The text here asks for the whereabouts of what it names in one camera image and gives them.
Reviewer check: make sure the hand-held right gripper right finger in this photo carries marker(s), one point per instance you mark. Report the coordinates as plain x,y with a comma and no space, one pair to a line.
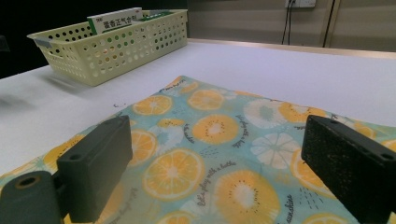
351,168

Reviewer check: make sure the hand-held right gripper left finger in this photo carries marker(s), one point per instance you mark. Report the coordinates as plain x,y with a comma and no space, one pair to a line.
93,168

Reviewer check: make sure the cream perforated plastic basket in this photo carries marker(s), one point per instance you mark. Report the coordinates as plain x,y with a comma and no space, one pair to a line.
124,60

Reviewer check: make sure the orange fruit print cloth bag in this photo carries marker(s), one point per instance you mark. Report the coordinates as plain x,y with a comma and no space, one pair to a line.
218,155

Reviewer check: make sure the white and green medicine box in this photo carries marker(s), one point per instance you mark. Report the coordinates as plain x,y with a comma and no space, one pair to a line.
158,14
115,21

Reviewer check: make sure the white wall socket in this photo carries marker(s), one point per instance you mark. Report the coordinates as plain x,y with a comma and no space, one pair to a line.
300,3

